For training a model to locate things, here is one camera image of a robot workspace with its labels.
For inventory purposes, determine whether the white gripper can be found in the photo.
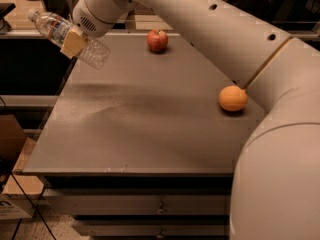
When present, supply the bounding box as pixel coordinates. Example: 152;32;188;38
61;0;137;58

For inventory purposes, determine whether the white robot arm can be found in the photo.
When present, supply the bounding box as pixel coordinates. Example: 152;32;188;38
72;0;320;240

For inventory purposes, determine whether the red apple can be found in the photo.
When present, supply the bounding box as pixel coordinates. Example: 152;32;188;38
146;30;168;52

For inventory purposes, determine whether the brown cardboard box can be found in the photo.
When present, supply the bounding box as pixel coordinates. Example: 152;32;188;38
0;115;27;162

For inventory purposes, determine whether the grey drawer cabinet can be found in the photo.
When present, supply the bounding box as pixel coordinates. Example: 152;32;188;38
25;33;264;240

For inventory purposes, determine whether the orange fruit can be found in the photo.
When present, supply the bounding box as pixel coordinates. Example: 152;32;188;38
218;86;248;112

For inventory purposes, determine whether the white labelled box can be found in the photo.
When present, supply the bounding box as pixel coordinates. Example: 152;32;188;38
0;195;33;220

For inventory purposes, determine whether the upper drawer knob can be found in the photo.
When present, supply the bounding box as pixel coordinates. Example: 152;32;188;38
156;201;167;215

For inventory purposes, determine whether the drawer knob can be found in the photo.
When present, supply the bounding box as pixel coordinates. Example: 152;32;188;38
156;201;167;215
156;229;166;239

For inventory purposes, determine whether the lower drawer knob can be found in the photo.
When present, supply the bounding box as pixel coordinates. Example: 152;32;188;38
156;229;166;239

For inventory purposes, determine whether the black cable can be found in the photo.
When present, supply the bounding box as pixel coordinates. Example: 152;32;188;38
9;172;57;240

